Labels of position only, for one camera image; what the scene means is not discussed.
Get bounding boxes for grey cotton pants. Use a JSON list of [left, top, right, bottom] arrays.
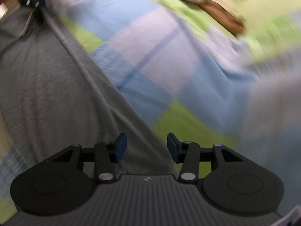
[[1, 7, 176, 177]]

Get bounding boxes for plaid patchwork bedsheet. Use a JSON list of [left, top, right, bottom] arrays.
[[1, 0, 300, 222]]

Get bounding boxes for brown crumpled garment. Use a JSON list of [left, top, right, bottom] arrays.
[[199, 0, 245, 36]]

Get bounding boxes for green covered sofa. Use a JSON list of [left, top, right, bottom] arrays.
[[207, 0, 300, 64]]

